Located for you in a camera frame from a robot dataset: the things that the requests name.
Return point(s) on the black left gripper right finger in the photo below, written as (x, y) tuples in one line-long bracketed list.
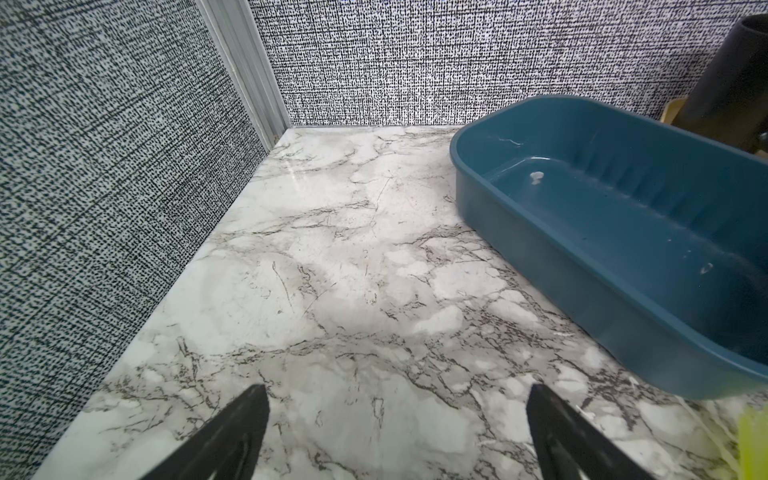
[(568, 446)]

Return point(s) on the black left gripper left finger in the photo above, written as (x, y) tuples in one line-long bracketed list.
[(226, 447)]

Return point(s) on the yellow shuttlecock one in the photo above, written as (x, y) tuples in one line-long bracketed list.
[(752, 444)]

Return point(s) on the teal plastic storage box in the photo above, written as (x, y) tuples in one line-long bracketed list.
[(650, 238)]

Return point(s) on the black cup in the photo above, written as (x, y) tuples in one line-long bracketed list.
[(728, 104)]

